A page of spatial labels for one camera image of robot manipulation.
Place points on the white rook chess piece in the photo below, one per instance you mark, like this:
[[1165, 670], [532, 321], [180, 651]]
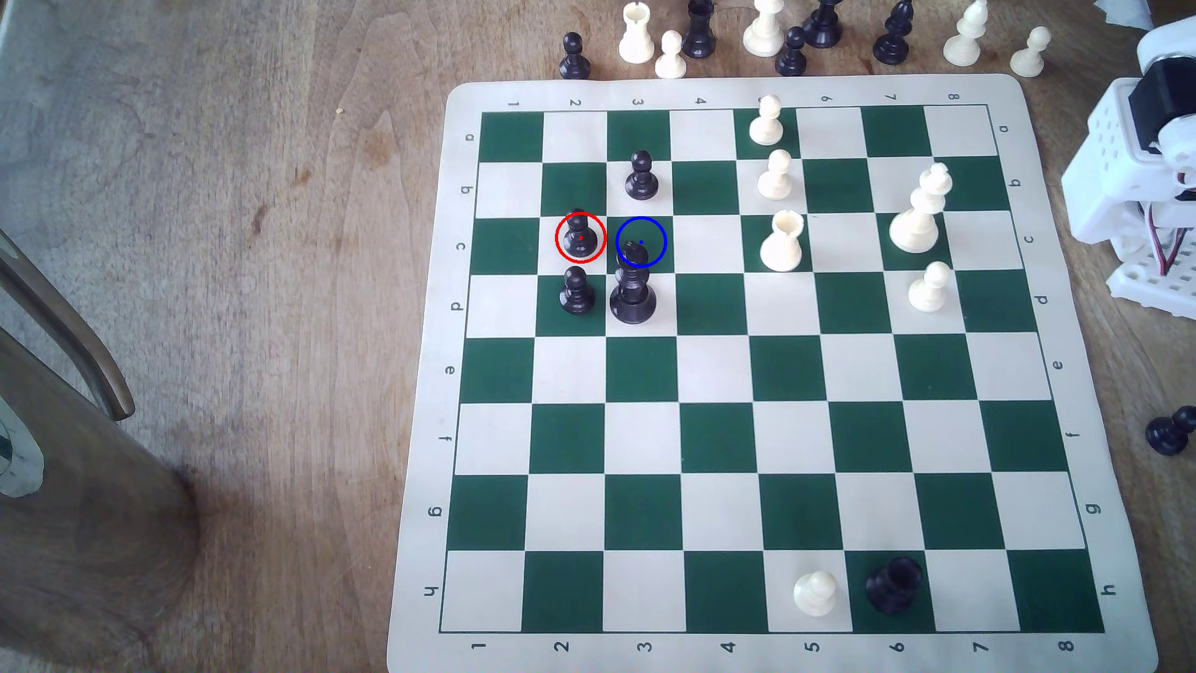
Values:
[[781, 248], [636, 42]]

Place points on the white queen chess piece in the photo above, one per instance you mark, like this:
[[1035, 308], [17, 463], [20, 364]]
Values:
[[764, 35]]

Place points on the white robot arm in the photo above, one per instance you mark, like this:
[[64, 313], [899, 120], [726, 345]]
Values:
[[1117, 168]]

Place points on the black bishop off board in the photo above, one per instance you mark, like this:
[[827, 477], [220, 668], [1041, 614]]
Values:
[[698, 37]]

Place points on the white king chess piece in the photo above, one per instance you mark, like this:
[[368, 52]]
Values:
[[914, 229]]

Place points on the black pawn chess piece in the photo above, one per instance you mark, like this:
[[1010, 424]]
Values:
[[641, 182], [577, 294], [575, 63], [792, 58], [1168, 435], [580, 238]]

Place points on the black rook chess piece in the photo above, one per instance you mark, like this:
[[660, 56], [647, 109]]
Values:
[[892, 587]]

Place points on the black king chess piece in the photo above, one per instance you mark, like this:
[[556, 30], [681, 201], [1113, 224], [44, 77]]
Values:
[[823, 28]]

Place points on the green white chess mat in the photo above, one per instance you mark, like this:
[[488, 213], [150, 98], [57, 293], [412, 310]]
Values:
[[715, 374]]

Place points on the white perforated base plate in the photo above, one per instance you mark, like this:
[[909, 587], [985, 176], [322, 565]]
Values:
[[1154, 276]]

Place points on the white pawn chess piece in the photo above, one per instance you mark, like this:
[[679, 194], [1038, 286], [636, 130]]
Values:
[[929, 292], [815, 594], [775, 179], [766, 126], [1030, 58], [670, 62]]

